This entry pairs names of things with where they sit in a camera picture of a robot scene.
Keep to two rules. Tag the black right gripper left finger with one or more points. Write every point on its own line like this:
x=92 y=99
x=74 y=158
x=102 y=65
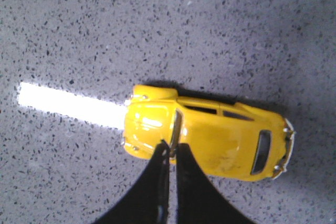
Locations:
x=148 y=199

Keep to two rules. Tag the yellow toy beetle car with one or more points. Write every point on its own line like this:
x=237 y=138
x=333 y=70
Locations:
x=228 y=140

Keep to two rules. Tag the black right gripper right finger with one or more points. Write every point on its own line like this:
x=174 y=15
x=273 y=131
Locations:
x=198 y=200

